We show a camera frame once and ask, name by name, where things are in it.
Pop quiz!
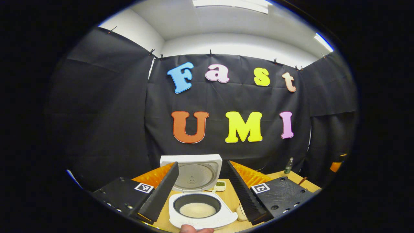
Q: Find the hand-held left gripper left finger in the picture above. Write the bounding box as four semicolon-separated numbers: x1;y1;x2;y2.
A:
92;162;179;224

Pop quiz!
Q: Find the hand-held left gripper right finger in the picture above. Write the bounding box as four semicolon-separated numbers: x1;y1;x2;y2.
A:
225;161;315;226

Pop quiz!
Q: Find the clear rice box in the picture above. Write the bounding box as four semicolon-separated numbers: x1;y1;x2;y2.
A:
235;204;248;222

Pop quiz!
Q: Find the white rice cooker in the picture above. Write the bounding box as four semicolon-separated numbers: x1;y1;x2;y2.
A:
160;154;238;230

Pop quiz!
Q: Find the white rice heap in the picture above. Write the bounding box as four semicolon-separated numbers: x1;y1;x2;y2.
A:
180;203;216;218

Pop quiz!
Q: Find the white divided grain tray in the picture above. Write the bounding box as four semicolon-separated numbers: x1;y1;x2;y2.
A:
207;180;226;192

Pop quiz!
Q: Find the black backdrop cloth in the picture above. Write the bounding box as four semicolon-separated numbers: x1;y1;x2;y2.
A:
47;27;358;191

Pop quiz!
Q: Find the small ceiling light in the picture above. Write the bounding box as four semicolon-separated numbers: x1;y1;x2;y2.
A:
314;32;334;52

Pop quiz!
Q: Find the row of black cloth clips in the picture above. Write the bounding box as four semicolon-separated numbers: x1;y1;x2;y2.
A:
107;26;327;71

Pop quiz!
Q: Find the long ceiling light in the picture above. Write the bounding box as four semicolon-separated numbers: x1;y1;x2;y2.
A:
192;0;269;14

